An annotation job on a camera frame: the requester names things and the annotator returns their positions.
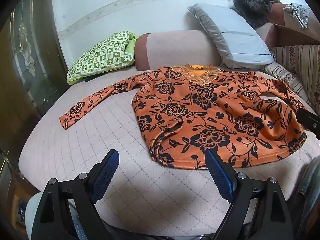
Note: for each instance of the black furry garment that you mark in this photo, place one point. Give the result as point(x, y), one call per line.
point(252, 10)

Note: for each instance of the striped beige cushion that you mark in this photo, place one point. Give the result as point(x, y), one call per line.
point(297, 62)

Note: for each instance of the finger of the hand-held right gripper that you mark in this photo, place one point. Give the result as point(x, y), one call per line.
point(308, 121)

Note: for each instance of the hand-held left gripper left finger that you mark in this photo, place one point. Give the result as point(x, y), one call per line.
point(105, 175)

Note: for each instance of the green checkered folded quilt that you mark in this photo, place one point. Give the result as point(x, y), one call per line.
point(102, 55)

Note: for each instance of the person's jeans leg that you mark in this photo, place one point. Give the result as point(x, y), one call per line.
point(310, 195)

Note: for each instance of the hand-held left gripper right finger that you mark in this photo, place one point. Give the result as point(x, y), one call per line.
point(220, 175)

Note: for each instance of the grey patterned cloth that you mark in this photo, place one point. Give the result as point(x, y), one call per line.
point(298, 12)

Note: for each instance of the pink covered bolster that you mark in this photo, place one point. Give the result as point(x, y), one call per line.
point(172, 50)

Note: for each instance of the brown headboard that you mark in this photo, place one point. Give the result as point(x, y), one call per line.
point(287, 32)

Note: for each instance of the grey pillow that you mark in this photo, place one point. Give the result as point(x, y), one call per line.
point(235, 37)

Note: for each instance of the white rounded object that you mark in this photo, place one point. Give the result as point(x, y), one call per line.
point(33, 210)

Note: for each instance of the wooden door with glass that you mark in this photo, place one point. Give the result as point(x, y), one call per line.
point(25, 67)

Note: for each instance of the orange floral long-sleeve shirt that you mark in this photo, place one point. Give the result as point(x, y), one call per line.
point(200, 110)

